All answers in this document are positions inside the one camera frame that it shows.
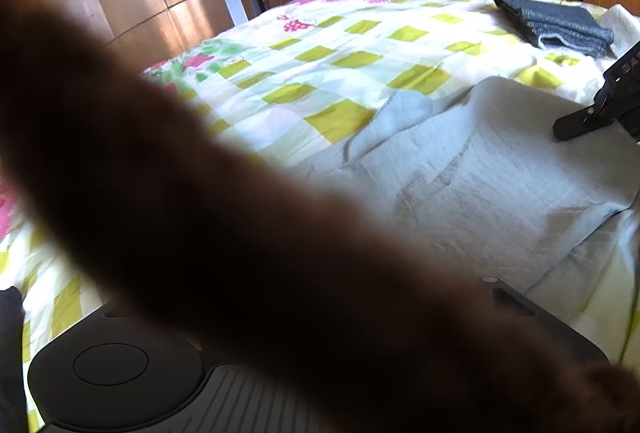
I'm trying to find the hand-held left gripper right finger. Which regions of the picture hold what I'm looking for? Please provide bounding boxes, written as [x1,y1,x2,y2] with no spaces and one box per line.
[477,276,610,367]

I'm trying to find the beige pants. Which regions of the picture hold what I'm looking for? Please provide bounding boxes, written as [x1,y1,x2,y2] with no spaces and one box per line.
[292,74,640,296]

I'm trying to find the folded dark grey cloth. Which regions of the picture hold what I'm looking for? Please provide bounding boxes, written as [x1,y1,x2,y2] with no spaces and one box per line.
[491,0,616,60]

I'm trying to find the checkered printed blanket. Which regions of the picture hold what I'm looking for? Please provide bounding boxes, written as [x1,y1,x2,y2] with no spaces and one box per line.
[0,0,640,433]

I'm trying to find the white cloth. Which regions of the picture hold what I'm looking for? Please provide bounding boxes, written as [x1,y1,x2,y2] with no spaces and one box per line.
[597,4,640,60]

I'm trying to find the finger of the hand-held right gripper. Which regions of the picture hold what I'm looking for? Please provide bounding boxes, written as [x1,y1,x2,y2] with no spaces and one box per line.
[552,99,623,142]

